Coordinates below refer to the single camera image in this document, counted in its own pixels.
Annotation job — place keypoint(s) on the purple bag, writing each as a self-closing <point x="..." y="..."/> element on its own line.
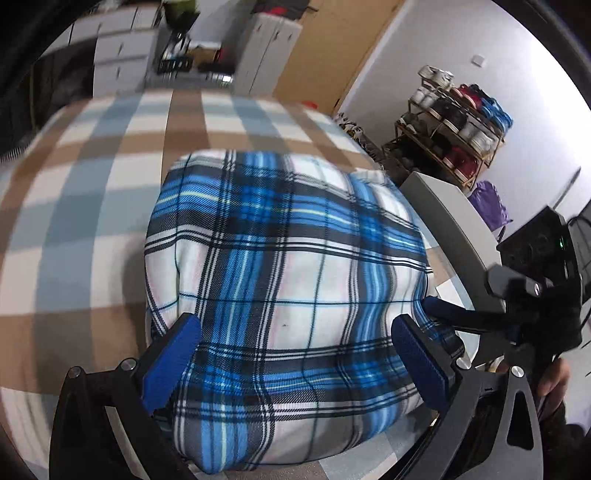
<point x="489" y="203"/>

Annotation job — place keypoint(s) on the white desk with drawers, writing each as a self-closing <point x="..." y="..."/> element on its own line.
<point x="120" y="50"/>

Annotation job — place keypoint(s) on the brown checked blanket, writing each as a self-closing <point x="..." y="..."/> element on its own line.
<point x="92" y="207"/>

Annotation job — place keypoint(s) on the grey table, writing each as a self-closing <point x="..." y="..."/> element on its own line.
<point x="443" y="207"/>

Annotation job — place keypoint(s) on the wooden door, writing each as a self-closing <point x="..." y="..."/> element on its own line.
<point x="332" y="46"/>

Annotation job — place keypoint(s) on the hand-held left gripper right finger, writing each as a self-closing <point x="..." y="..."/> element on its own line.
<point x="422" y="360"/>

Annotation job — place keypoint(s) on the person's right forearm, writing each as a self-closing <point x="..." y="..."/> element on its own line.
<point x="563" y="438"/>

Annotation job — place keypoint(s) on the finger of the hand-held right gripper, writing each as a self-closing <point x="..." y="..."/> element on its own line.
<point x="512" y="353"/>
<point x="438" y="305"/>

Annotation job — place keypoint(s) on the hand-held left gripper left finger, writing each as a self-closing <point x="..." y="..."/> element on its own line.
<point x="173" y="360"/>

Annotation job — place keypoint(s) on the green bag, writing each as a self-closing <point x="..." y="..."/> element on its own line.
<point x="180" y="9"/>

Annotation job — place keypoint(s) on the wooden shoe rack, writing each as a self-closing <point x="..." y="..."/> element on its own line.
<point x="452" y="134"/>

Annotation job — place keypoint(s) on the white cabinet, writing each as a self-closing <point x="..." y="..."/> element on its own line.
<point x="268" y="50"/>

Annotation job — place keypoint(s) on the white wall switch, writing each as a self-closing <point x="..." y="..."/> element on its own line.
<point x="478" y="59"/>

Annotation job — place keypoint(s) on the person's right hand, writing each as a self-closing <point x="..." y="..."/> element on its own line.
<point x="554" y="378"/>

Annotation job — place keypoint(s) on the blue plaid garment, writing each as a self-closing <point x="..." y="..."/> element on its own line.
<point x="286" y="277"/>

